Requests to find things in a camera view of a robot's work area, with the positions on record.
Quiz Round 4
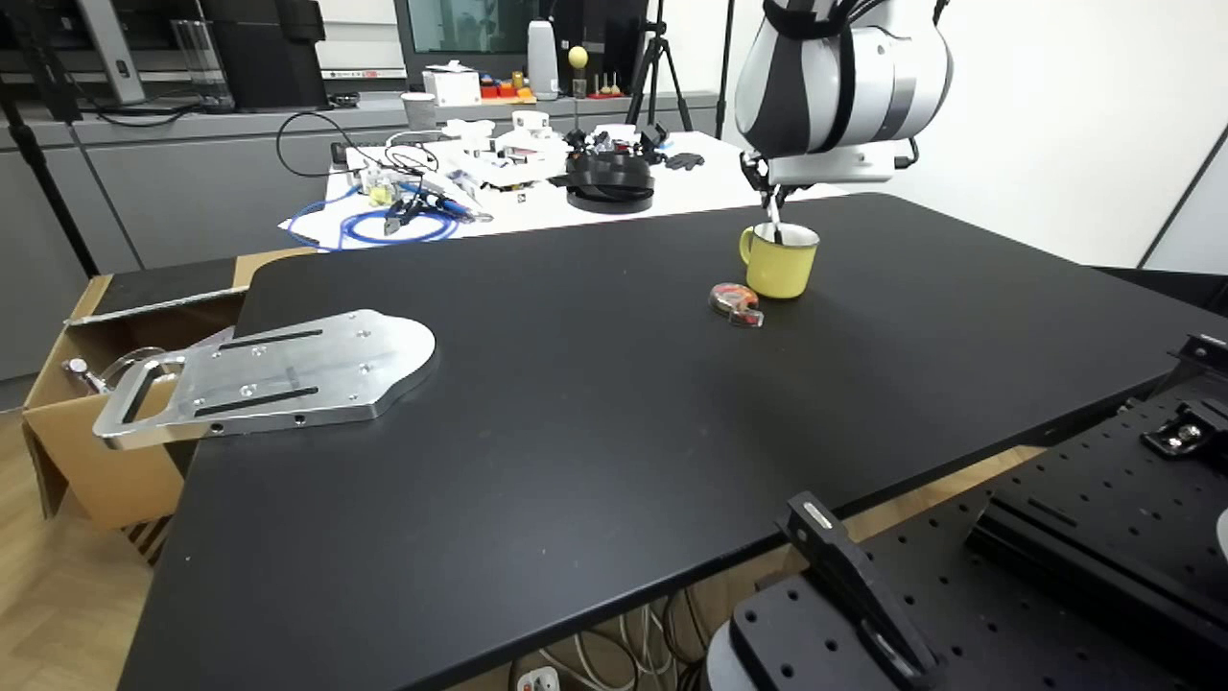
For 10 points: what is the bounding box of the yellow cup with white interior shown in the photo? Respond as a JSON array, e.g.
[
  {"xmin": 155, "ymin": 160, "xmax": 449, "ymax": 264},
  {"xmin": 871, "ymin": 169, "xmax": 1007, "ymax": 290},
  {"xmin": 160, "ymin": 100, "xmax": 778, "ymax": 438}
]
[{"xmin": 733, "ymin": 219, "xmax": 824, "ymax": 304}]

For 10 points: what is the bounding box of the orange patterned small object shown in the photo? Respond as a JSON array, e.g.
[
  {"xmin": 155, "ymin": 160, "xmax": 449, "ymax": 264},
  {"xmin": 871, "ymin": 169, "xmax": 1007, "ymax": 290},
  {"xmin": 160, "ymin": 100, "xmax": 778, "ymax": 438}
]
[{"xmin": 705, "ymin": 282, "xmax": 770, "ymax": 329}]

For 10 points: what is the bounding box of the black round headset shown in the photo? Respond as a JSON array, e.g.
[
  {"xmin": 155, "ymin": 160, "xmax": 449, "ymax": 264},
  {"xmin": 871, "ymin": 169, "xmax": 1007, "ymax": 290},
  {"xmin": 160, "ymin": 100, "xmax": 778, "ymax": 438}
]
[{"xmin": 561, "ymin": 122, "xmax": 662, "ymax": 215}]

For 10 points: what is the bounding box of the white cylindrical bottle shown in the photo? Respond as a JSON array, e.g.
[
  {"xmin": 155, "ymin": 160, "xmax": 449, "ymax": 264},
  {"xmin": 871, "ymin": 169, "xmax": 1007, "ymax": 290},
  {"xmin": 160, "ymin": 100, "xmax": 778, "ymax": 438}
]
[{"xmin": 523, "ymin": 14, "xmax": 566, "ymax": 105}]

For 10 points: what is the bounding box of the black vertical pole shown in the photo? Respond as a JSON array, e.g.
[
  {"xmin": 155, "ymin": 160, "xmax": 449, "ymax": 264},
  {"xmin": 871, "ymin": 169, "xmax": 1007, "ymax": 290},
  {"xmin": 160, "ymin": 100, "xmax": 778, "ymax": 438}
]
[{"xmin": 710, "ymin": 0, "xmax": 741, "ymax": 139}]

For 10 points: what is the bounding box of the small white box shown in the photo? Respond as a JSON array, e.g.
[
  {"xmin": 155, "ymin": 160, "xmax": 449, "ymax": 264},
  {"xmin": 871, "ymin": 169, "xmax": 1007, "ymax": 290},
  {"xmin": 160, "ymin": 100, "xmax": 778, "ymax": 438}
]
[{"xmin": 419, "ymin": 58, "xmax": 482, "ymax": 112}]

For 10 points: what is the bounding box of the silver metal plate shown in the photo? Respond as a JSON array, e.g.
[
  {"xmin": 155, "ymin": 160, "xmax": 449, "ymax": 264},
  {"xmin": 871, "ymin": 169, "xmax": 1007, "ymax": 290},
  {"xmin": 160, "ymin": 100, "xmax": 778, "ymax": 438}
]
[{"xmin": 90, "ymin": 304, "xmax": 442, "ymax": 455}]

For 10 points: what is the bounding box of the black perforated breadboard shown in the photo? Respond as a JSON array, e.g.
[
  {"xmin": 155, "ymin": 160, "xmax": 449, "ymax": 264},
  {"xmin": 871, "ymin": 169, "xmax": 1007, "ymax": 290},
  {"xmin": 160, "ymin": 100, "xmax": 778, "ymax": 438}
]
[{"xmin": 704, "ymin": 336, "xmax": 1228, "ymax": 691}]

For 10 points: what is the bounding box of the brown cardboard box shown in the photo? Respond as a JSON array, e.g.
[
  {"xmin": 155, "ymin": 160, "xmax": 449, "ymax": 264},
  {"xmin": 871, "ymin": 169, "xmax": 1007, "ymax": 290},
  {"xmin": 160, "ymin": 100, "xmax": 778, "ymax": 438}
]
[{"xmin": 18, "ymin": 246, "xmax": 321, "ymax": 538}]

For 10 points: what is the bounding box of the blue cable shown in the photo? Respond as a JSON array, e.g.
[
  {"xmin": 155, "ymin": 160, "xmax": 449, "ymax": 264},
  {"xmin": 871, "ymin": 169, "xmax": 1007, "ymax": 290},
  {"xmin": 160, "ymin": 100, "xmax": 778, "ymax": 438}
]
[{"xmin": 335, "ymin": 200, "xmax": 467, "ymax": 255}]

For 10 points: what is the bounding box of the black camera tripod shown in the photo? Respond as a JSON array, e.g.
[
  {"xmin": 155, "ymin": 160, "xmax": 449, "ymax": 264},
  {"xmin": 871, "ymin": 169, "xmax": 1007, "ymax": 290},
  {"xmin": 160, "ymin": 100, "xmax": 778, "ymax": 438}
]
[
  {"xmin": 0, "ymin": 68, "xmax": 103, "ymax": 282},
  {"xmin": 630, "ymin": 0, "xmax": 695, "ymax": 133}
]

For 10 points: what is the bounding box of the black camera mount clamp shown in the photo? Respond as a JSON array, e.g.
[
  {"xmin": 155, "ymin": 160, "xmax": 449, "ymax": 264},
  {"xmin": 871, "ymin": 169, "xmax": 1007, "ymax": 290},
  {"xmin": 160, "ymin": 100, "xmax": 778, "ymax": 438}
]
[{"xmin": 778, "ymin": 487, "xmax": 940, "ymax": 691}]

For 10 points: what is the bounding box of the dark glass wall screen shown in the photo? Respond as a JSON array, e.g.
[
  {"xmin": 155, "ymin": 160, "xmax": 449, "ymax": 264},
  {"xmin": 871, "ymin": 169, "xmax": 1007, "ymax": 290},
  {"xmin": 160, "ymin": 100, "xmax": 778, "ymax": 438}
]
[{"xmin": 393, "ymin": 0, "xmax": 650, "ymax": 94}]

